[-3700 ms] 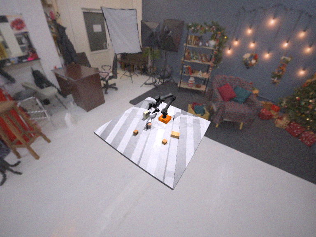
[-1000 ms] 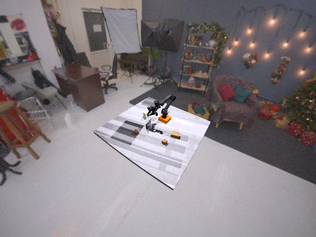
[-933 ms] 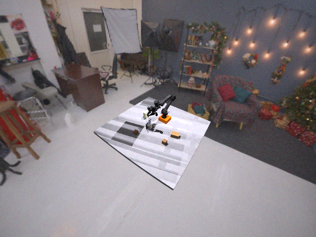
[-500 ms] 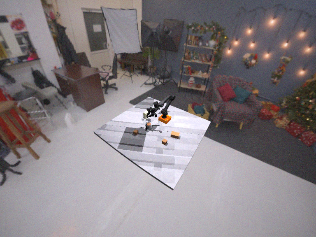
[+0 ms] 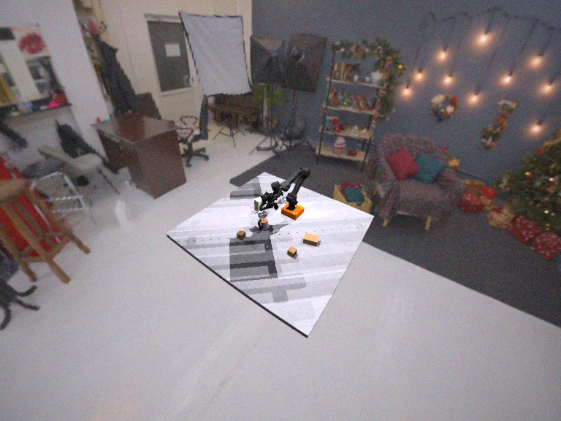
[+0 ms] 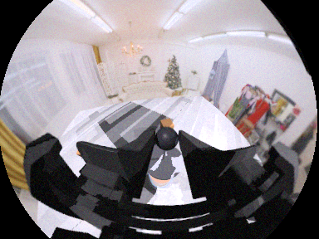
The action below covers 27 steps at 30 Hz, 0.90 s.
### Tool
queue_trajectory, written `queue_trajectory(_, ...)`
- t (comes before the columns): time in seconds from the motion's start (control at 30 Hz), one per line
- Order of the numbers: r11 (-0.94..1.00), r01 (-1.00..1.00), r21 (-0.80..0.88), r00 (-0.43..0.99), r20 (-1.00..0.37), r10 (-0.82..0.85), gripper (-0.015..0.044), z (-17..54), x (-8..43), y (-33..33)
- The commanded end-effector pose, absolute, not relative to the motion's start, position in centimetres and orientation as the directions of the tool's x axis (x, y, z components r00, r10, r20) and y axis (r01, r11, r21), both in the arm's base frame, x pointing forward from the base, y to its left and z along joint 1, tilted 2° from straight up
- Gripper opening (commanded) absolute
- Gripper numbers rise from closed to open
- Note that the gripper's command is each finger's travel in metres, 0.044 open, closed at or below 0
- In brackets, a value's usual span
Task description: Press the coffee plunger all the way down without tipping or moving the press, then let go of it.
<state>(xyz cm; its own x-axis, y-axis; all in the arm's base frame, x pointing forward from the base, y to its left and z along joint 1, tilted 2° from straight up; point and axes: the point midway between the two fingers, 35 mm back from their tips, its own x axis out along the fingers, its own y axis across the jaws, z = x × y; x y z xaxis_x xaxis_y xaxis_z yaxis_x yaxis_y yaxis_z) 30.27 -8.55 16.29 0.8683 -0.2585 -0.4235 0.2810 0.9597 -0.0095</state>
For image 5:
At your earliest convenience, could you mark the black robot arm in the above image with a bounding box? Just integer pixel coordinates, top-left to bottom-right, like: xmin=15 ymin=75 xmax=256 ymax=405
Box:
xmin=264 ymin=167 xmax=311 ymax=211

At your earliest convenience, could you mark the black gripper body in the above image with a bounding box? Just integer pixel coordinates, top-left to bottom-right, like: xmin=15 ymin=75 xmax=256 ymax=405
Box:
xmin=259 ymin=192 xmax=278 ymax=210

